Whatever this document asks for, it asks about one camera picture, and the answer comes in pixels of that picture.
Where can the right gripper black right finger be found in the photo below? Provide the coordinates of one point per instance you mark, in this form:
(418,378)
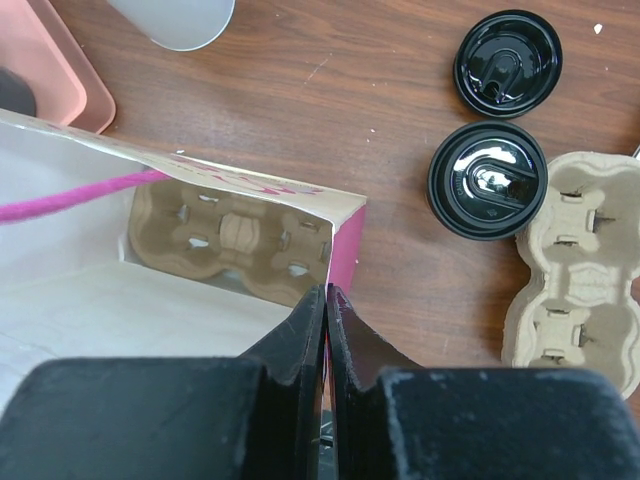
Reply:
(395,419)

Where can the paper bag with pink handles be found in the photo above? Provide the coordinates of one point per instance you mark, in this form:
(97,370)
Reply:
(71,284)

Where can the brown pulp cup carrier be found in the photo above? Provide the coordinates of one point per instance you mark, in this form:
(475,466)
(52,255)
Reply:
(197,233)
(582,249)

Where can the salmon pink plastic tray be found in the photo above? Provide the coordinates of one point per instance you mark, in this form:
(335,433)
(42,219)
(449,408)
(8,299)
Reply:
(38,47)

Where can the white cylindrical holder cup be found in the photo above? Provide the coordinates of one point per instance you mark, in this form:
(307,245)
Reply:
(178,25)

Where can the black cup lid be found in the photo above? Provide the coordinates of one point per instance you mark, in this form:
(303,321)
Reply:
(508,64)
(487,180)

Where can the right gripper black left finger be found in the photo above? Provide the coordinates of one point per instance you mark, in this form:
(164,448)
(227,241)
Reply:
(253,416)

